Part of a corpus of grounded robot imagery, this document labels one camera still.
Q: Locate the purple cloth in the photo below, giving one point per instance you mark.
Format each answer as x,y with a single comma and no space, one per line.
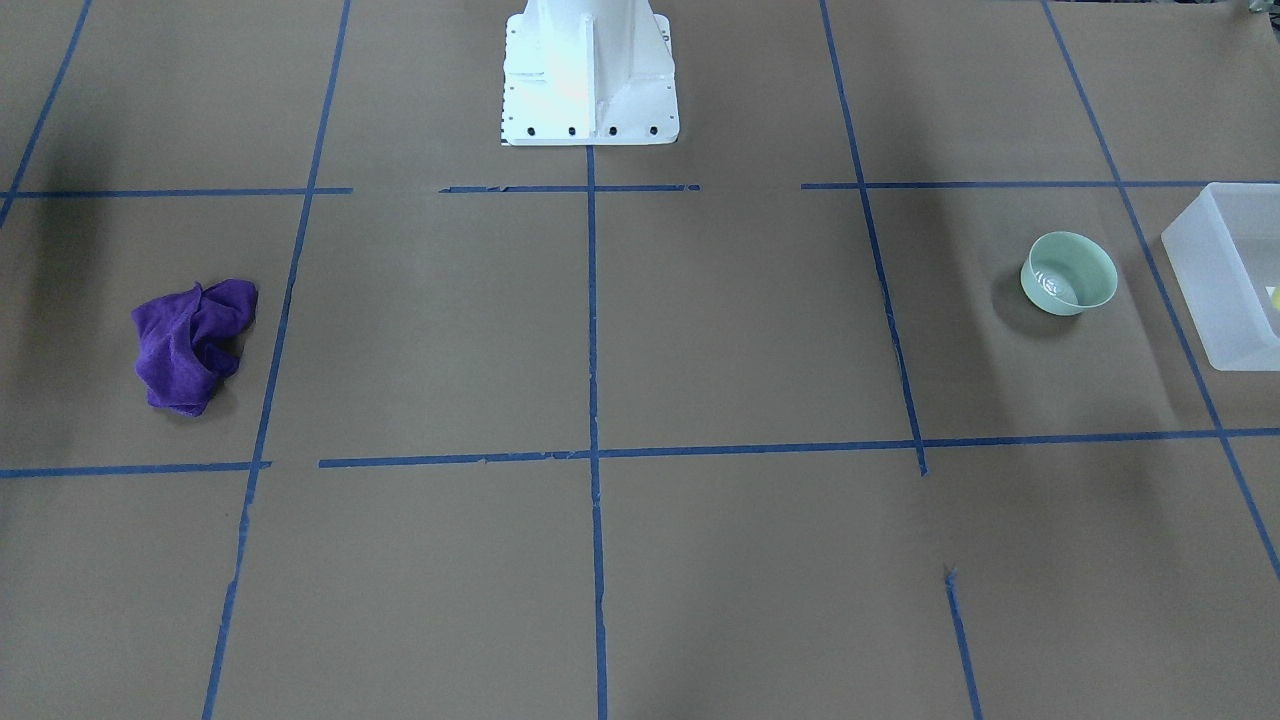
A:
186,342

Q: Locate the translucent white plastic box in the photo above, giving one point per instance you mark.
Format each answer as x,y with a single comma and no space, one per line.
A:
1224,249

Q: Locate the pale green ceramic bowl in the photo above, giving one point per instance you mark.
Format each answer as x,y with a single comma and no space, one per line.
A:
1066,274

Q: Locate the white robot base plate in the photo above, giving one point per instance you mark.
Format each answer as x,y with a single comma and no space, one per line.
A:
589,73

